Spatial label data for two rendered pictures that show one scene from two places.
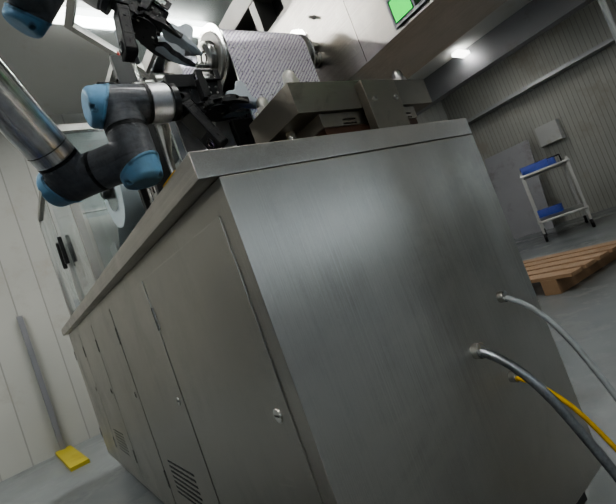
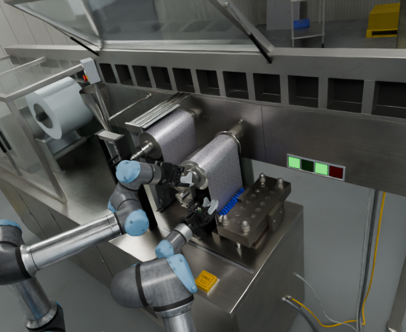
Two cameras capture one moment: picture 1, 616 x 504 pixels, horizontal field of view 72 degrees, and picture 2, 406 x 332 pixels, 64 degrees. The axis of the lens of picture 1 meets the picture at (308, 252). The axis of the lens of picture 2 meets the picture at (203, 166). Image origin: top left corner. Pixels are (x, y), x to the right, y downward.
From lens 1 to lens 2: 1.36 m
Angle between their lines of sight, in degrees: 38
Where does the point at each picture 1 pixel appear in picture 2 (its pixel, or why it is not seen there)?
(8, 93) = not seen: hidden behind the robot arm
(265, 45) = (221, 165)
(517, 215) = (278, 12)
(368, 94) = (273, 220)
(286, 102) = (244, 241)
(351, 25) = (263, 143)
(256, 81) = (216, 190)
